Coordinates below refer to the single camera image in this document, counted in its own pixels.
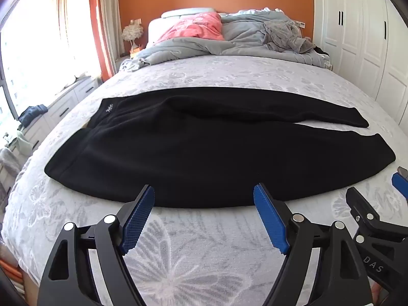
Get orange cloth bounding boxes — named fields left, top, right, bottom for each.
left=0, top=258, right=24, bottom=289

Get black pants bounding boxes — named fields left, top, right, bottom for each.
left=45, top=87, right=397, bottom=209

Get pink pillow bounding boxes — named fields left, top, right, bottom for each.
left=155, top=12, right=225, bottom=43

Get orange curtain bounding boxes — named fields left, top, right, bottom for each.
left=87, top=0, right=110, bottom=80

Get grey crumpled garment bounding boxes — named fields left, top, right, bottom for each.
left=263, top=19, right=316, bottom=54

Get blue cloth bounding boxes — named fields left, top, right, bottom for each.
left=18, top=104, right=48, bottom=125

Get large window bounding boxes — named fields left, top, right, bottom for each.
left=0, top=0, right=103, bottom=125

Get white flower lamp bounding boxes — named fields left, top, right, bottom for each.
left=122, top=19, right=145, bottom=53

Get white curtain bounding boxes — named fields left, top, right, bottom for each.
left=99, top=0, right=120, bottom=77

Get pale green cloth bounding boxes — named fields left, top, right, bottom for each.
left=9, top=131, right=32, bottom=157

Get bed with butterfly bedspread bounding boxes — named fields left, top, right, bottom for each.
left=0, top=53, right=408, bottom=306

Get grey white cloth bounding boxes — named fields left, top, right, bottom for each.
left=0, top=148, right=21, bottom=179

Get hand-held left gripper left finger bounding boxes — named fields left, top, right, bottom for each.
left=37, top=184, right=156, bottom=306

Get white wardrobe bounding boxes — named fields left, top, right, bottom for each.
left=314, top=0, right=408, bottom=122

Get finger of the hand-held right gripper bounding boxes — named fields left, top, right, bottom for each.
left=346, top=186, right=408, bottom=245
left=391, top=166, right=408, bottom=200

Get grey duvet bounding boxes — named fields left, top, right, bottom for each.
left=119, top=9, right=334, bottom=71

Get white low cabinet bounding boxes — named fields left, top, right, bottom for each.
left=17, top=76, right=104, bottom=154

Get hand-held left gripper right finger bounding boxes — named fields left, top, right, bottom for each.
left=253, top=183, right=375, bottom=306

